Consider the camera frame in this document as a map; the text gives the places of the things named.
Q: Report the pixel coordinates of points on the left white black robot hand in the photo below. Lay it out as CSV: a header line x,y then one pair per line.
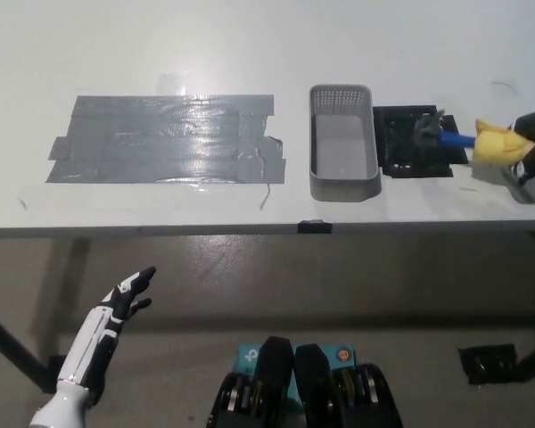
x,y
98,330

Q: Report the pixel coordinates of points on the blue hammer with yellow cloth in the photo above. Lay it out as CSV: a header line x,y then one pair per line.
x,y
455,140

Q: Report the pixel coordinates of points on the grey perforated plastic basket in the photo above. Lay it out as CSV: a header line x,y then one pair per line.
x,y
343,147

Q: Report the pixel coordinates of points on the small black tape piece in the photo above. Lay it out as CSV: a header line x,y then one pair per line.
x,y
314,227

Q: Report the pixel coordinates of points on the grey duct tape patch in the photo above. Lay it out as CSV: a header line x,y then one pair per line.
x,y
160,138

